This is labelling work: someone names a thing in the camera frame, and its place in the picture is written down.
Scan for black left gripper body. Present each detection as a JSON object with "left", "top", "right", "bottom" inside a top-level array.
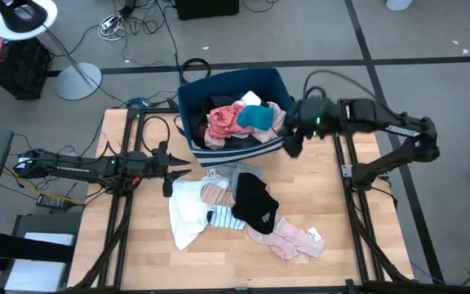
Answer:
[{"left": 152, "top": 140, "right": 175, "bottom": 198}]

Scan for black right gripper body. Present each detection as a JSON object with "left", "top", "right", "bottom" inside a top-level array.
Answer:
[{"left": 282, "top": 117, "right": 308, "bottom": 160}]

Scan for pale pink garment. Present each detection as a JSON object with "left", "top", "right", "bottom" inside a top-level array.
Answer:
[{"left": 203, "top": 100, "right": 288, "bottom": 150}]

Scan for teal garment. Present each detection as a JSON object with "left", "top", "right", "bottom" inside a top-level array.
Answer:
[{"left": 236, "top": 104, "right": 276, "bottom": 132}]

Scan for salmon pink garment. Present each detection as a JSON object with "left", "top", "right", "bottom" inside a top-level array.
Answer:
[{"left": 206, "top": 103, "right": 256, "bottom": 139}]

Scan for white sock with blue stripes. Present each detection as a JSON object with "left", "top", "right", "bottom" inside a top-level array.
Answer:
[{"left": 205, "top": 204, "right": 247, "bottom": 231}]

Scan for black shorts with white logo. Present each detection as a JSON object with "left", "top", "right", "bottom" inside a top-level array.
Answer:
[{"left": 230, "top": 171, "right": 281, "bottom": 236}]

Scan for light pink garment with tag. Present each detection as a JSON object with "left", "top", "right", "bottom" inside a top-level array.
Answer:
[{"left": 246, "top": 216, "right": 326, "bottom": 262}]

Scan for dark red garment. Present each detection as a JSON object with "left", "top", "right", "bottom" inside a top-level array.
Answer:
[{"left": 197, "top": 122, "right": 211, "bottom": 144}]

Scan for peach striped garment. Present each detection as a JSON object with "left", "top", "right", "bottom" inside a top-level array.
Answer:
[{"left": 199, "top": 182, "right": 237, "bottom": 208}]

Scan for black garment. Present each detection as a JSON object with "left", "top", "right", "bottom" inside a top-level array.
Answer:
[
  {"left": 188, "top": 94, "right": 236, "bottom": 142},
  {"left": 216, "top": 136, "right": 263, "bottom": 150}
]

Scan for small white garment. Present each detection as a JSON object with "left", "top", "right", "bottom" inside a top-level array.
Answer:
[{"left": 239, "top": 90, "right": 264, "bottom": 107}]

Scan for grey garment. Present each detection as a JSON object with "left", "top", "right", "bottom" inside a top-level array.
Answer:
[{"left": 205, "top": 162, "right": 264, "bottom": 195}]

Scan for navy fabric bin white stripes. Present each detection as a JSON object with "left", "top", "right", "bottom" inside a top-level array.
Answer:
[{"left": 176, "top": 67, "right": 296, "bottom": 169}]

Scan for black controller box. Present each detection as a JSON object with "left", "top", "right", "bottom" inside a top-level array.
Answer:
[{"left": 34, "top": 193, "right": 72, "bottom": 212}]

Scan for grey cabinet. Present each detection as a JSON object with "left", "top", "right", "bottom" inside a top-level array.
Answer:
[{"left": 0, "top": 211, "right": 84, "bottom": 294}]

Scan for white plastic object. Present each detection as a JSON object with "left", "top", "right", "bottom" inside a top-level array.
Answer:
[{"left": 384, "top": 0, "right": 415, "bottom": 12}]

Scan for black crate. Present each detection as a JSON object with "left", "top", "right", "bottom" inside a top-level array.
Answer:
[{"left": 0, "top": 35, "right": 55, "bottom": 101}]

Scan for black headset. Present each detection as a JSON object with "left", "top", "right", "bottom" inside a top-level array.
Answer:
[{"left": 0, "top": 0, "right": 49, "bottom": 34}]

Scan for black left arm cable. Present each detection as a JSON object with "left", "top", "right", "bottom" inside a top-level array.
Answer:
[{"left": 140, "top": 114, "right": 172, "bottom": 156}]

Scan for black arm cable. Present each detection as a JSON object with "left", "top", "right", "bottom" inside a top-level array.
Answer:
[
  {"left": 301, "top": 68, "right": 395, "bottom": 115},
  {"left": 140, "top": 114, "right": 172, "bottom": 156}
]

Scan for blue cable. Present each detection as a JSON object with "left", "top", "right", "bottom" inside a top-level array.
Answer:
[{"left": 126, "top": 96, "right": 151, "bottom": 109}]

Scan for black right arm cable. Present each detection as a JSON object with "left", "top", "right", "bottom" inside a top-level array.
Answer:
[{"left": 301, "top": 68, "right": 395, "bottom": 115}]

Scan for coiled black cable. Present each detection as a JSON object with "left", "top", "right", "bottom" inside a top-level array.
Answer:
[{"left": 180, "top": 56, "right": 213, "bottom": 87}]

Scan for white round pedestal stand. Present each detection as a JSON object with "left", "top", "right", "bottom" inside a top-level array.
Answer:
[{"left": 0, "top": 0, "right": 104, "bottom": 102}]

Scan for yellow cable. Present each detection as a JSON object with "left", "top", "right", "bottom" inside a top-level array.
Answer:
[{"left": 1, "top": 163, "right": 86, "bottom": 205}]

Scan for white cable bundle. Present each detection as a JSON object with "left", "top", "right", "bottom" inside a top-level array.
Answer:
[{"left": 97, "top": 11, "right": 130, "bottom": 42}]

